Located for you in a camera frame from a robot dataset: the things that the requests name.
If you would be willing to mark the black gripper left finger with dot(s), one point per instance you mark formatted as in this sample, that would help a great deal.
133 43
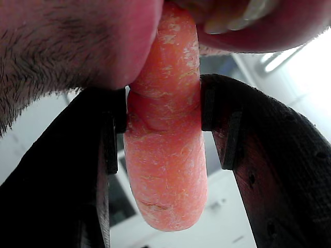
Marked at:
57 168

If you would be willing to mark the small orange object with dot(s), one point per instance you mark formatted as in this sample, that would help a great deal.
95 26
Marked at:
168 155

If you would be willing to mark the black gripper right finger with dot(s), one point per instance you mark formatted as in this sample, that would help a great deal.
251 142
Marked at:
279 168

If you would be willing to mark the man in beige hoodie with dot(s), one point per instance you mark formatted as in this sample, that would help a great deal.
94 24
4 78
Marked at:
64 38

